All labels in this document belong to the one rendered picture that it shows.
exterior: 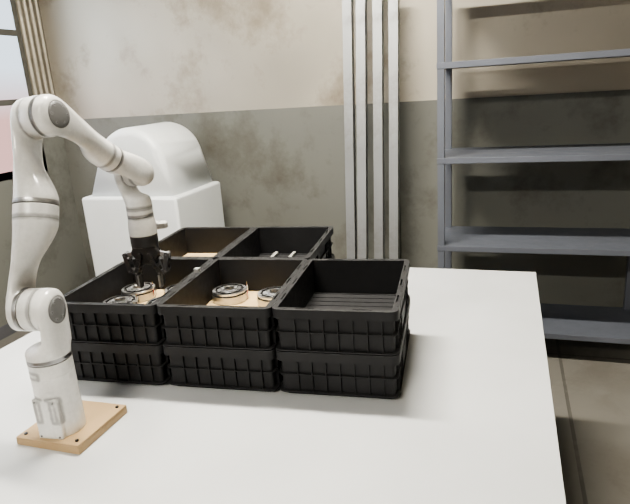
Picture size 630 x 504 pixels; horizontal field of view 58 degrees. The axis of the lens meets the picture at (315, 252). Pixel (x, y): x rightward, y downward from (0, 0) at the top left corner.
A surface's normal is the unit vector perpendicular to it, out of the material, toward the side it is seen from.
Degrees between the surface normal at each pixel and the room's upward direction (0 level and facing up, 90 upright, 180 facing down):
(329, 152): 90
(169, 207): 90
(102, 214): 90
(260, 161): 90
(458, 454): 0
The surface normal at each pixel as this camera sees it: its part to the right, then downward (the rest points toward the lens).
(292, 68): -0.31, 0.29
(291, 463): -0.07, -0.96
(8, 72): 0.95, 0.03
